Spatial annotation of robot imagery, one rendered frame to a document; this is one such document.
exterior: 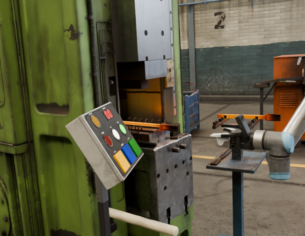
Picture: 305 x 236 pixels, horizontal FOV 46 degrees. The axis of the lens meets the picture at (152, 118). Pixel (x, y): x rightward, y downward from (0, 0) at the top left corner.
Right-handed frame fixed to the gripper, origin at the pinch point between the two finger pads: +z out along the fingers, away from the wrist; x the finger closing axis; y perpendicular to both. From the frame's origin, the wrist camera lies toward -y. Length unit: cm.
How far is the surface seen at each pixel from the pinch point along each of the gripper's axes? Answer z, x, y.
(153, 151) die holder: 27.8, -16.1, 9.5
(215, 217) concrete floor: 50, 98, 100
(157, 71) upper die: 33.0, -1.8, -30.4
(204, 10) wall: 376, 711, -143
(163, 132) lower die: 32.9, 1.0, 3.9
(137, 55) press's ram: 34, -18, -40
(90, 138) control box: 14, -72, -11
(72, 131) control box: 20, -75, -14
